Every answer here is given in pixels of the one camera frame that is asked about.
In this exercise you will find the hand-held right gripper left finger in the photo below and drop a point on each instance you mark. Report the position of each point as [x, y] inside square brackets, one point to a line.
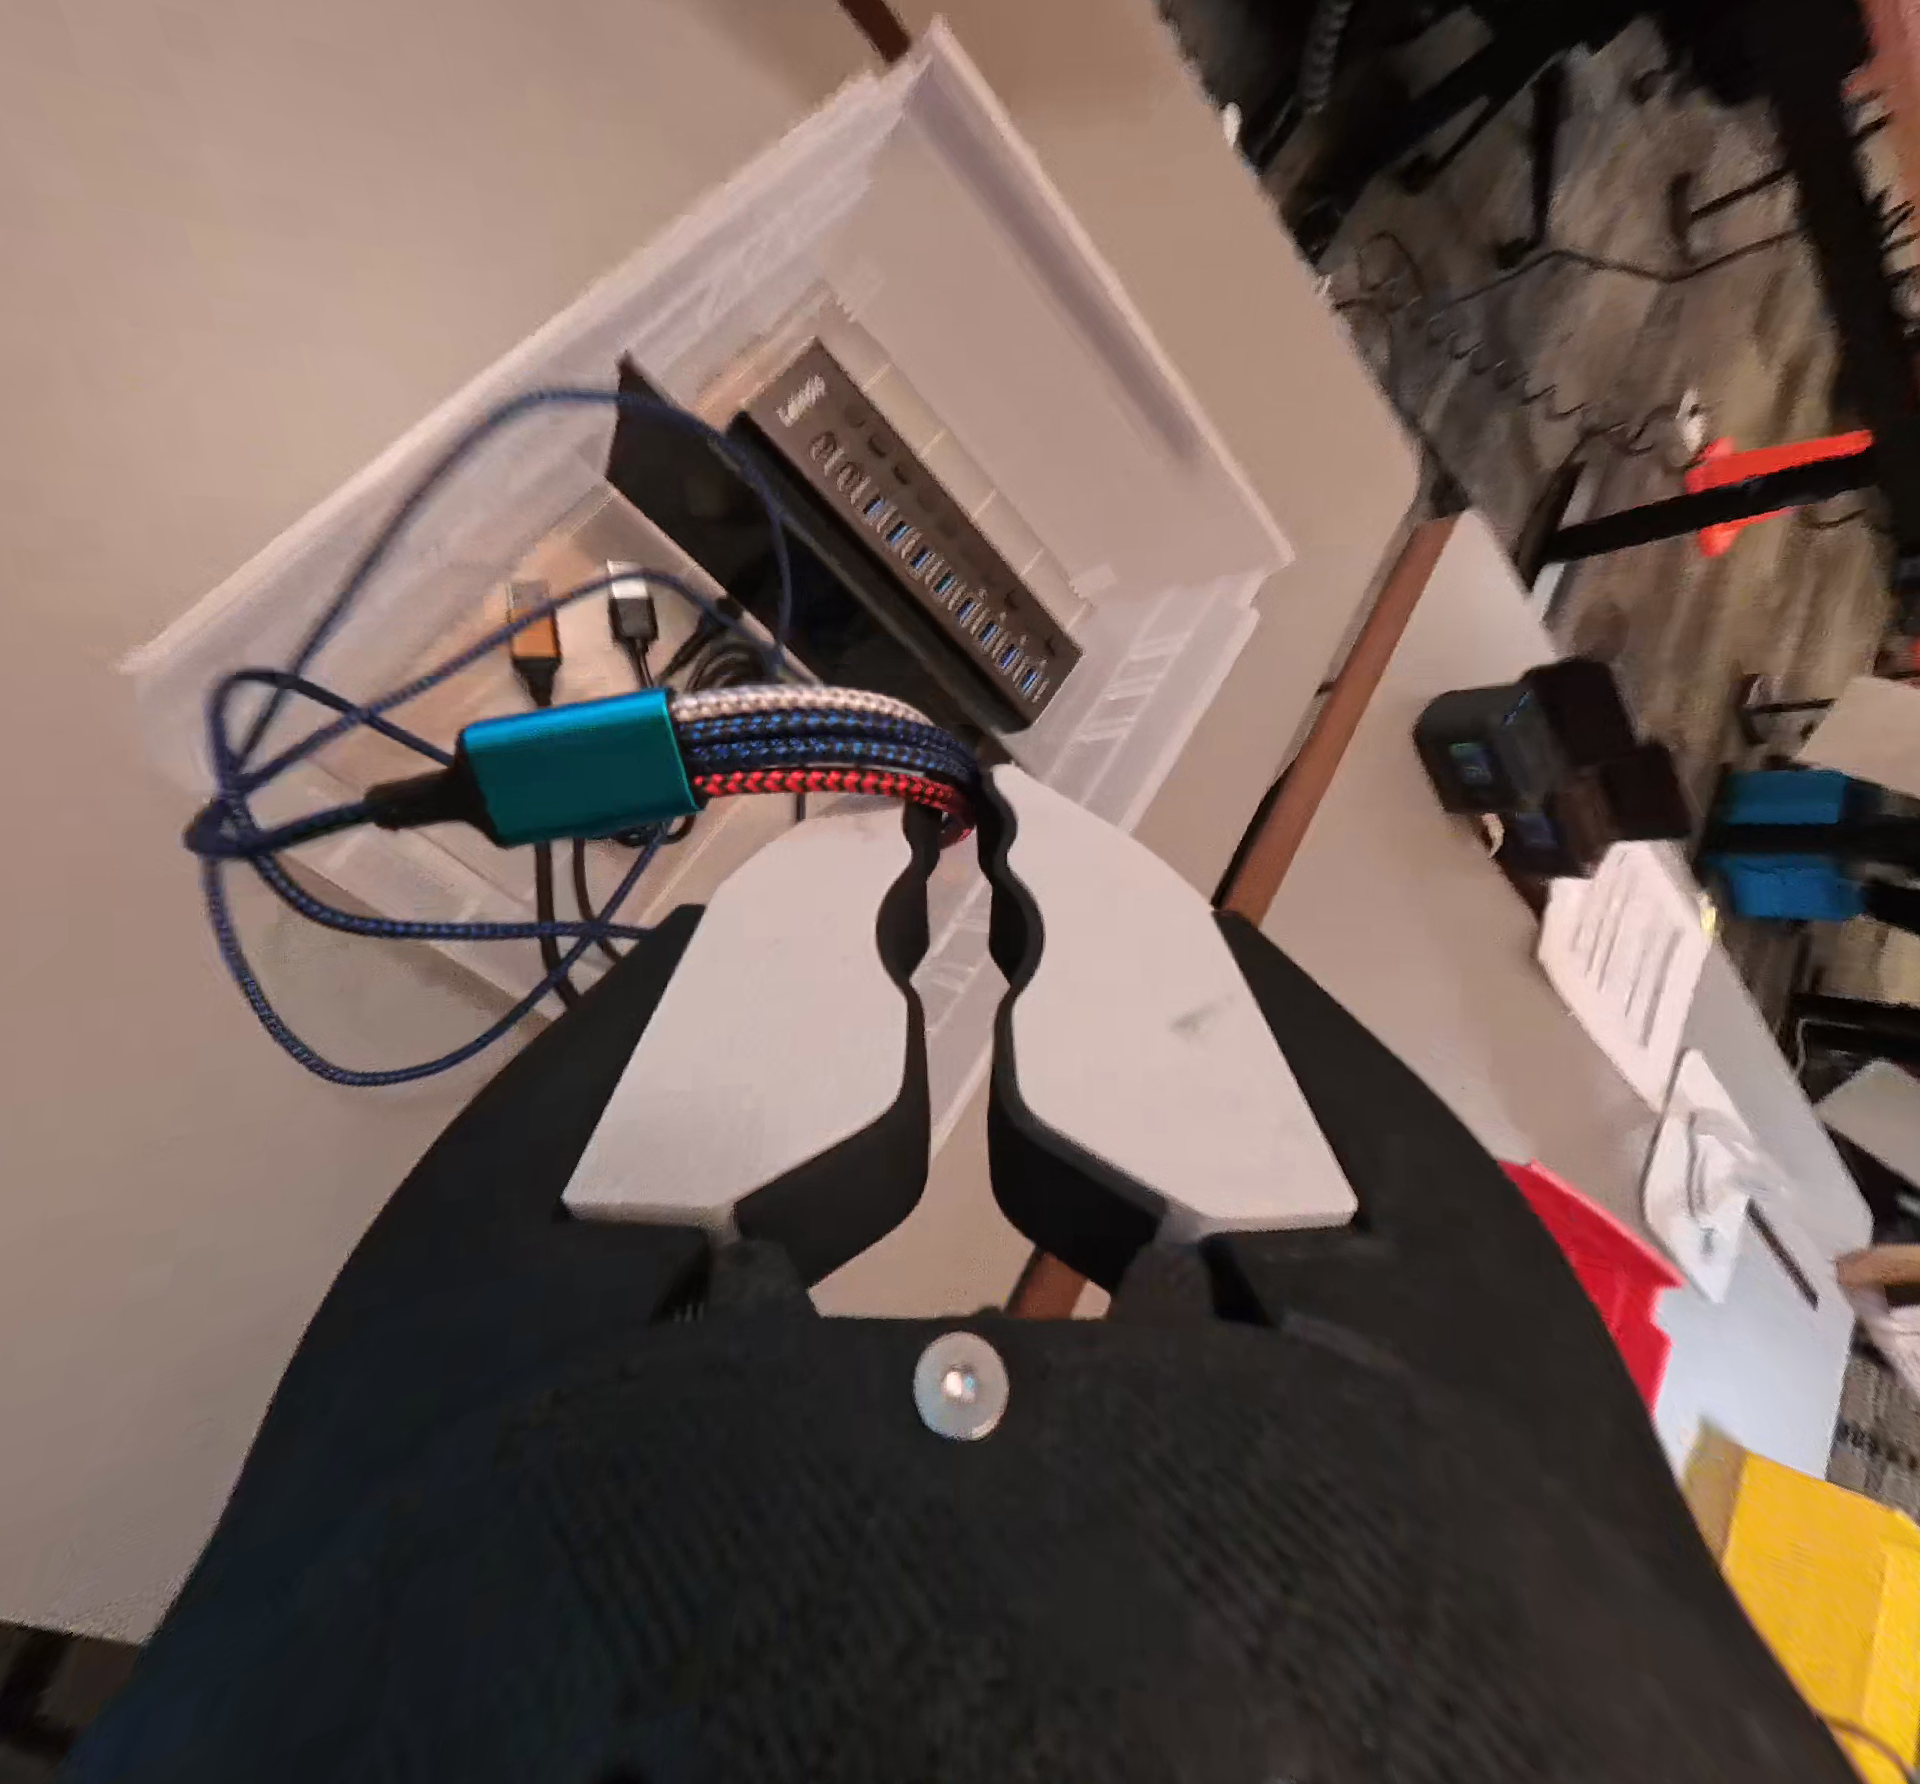
[750, 1033]

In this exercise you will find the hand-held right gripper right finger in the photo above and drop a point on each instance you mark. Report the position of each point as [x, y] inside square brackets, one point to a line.
[1155, 1048]

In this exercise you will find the clear plastic bin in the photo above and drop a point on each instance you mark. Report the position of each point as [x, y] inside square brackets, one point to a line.
[1019, 270]

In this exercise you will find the grey desk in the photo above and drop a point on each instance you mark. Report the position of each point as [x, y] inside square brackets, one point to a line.
[225, 239]

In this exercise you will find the white table with wood edge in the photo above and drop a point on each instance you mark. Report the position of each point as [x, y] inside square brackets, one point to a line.
[1394, 1003]

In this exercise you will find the white paper sheet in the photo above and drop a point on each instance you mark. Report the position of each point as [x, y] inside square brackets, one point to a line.
[1629, 958]

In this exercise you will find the red plastic bin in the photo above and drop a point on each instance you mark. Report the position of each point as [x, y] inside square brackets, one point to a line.
[1590, 1257]

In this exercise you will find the black multiport USB hub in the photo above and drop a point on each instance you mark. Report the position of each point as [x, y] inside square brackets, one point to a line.
[915, 525]

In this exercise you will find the black power adapter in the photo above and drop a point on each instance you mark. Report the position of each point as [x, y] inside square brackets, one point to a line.
[674, 493]

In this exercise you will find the white device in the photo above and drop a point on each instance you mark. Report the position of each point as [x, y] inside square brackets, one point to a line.
[1702, 1169]

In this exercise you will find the blue plastic object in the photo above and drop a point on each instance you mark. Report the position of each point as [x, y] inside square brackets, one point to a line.
[1784, 846]

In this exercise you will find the orange object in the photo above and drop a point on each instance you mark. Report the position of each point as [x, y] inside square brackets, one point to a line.
[1770, 480]

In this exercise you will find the yellow plastic bin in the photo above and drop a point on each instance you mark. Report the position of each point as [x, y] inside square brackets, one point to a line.
[1816, 1588]

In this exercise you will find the black action camera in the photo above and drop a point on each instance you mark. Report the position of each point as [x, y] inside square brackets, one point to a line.
[1515, 748]

